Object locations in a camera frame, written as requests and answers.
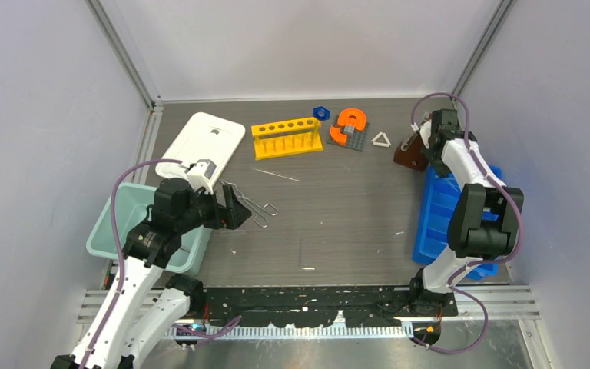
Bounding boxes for white clay triangle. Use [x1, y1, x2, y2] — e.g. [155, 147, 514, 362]
[371, 131, 392, 148]

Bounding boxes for thin glass rod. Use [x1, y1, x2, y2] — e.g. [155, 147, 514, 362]
[252, 168, 301, 182]

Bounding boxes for brown wedge stand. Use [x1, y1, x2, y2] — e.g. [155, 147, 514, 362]
[393, 133, 428, 171]

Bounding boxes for grey studded base plate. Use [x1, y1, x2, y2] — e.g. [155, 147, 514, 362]
[326, 115, 370, 151]

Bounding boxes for white plastic lid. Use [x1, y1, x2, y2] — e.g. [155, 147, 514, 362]
[155, 112, 247, 181]

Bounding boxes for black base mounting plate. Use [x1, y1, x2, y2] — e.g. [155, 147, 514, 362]
[187, 285, 458, 328]

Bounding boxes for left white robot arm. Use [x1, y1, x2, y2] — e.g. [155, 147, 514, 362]
[51, 178, 251, 368]

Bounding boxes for metal crucible tongs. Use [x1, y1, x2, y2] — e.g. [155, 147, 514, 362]
[218, 179, 279, 228]

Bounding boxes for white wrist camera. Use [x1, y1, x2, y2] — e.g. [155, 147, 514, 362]
[411, 112, 432, 148]
[186, 159, 220, 194]

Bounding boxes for blue hexagonal nut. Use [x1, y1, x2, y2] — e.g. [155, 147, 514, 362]
[313, 106, 330, 121]

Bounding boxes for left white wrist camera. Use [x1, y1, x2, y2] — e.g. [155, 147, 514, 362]
[186, 159, 220, 194]

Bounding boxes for teal plastic bin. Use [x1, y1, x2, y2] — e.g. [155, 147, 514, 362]
[86, 183, 212, 276]

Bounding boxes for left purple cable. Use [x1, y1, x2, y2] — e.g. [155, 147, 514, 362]
[78, 159, 194, 369]

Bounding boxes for blue plastic bin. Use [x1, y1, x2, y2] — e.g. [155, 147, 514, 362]
[412, 164, 502, 281]

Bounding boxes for orange curved block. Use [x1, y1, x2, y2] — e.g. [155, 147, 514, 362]
[327, 108, 369, 151]

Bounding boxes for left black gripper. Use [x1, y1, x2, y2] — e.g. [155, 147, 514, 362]
[176, 183, 250, 234]

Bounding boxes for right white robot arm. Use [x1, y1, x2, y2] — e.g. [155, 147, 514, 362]
[407, 108, 524, 316]

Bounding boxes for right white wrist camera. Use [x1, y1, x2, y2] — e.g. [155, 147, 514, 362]
[411, 112, 432, 148]

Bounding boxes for yellow test tube rack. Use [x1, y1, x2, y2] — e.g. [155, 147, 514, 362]
[250, 117, 323, 161]

